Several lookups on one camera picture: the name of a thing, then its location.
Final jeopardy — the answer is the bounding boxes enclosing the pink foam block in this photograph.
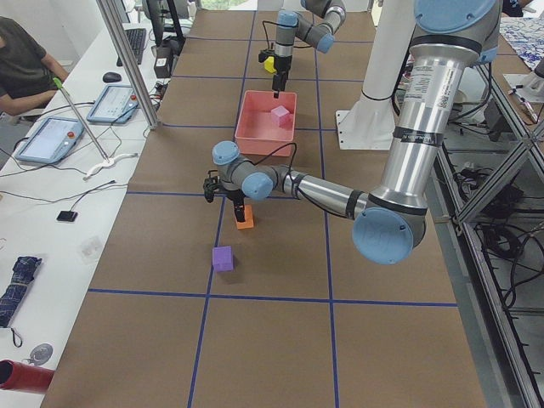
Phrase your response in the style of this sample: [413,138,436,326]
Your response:
[270,105,291,127]

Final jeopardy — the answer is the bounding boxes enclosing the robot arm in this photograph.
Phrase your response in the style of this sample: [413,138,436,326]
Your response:
[258,1,346,99]
[204,1,502,264]

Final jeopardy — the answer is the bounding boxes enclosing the small black device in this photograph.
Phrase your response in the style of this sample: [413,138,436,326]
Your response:
[56,210,78,223]

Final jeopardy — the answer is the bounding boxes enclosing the teach pendant tablet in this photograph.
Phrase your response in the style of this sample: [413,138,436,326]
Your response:
[87,83,139,125]
[15,116,83,164]

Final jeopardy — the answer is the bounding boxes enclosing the purple foam block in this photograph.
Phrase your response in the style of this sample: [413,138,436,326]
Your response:
[212,246,234,272]

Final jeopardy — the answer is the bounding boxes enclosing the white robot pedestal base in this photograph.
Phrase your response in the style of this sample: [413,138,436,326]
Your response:
[336,0,415,150]

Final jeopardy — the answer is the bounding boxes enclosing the folded blue umbrella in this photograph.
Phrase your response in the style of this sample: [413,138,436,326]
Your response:
[1,256,42,328]

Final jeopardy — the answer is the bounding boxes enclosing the round metal disc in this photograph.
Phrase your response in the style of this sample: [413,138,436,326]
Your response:
[28,343,54,366]

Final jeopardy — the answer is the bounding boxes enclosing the pink plastic bin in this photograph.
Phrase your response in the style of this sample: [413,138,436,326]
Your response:
[235,90,298,156]

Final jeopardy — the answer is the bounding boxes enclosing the black computer mouse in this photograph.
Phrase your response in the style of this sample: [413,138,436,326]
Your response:
[102,71,122,83]

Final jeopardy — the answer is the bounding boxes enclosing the yellow foam block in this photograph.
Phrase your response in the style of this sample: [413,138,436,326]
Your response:
[263,56,276,74]

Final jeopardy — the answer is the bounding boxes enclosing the black box with label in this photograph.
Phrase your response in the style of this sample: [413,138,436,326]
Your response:
[154,47,173,79]

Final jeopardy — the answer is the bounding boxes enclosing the orange foam block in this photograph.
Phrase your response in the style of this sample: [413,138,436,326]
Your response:
[236,204,254,230]

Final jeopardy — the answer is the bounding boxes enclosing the near teach pendant tablet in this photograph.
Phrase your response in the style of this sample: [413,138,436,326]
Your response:
[15,116,83,164]

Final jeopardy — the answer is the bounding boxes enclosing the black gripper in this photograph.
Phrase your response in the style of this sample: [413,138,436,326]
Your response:
[203,170,246,223]
[258,49,291,99]

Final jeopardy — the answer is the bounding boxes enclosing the far teach pendant tablet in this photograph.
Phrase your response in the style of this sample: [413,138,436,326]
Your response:
[87,83,139,125]

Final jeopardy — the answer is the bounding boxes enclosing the green tipped metal rod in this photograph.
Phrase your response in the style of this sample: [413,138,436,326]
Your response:
[53,76,112,166]

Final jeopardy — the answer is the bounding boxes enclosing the red cylinder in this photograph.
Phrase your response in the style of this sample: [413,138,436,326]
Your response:
[1,360,55,394]

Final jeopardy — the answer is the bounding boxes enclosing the seated person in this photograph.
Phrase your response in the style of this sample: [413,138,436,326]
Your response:
[1,17,68,116]

